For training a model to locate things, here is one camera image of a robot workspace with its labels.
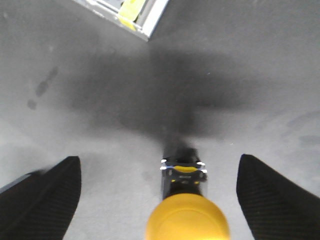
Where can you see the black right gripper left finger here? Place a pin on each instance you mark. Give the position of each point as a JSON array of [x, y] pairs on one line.
[[41, 204]]

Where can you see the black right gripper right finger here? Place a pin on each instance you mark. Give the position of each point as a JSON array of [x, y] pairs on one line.
[[274, 207]]

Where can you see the yellow mushroom push button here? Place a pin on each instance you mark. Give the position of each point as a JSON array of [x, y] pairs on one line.
[[185, 213]]

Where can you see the right perforated metal power supply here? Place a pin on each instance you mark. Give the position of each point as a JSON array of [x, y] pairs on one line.
[[139, 17]]

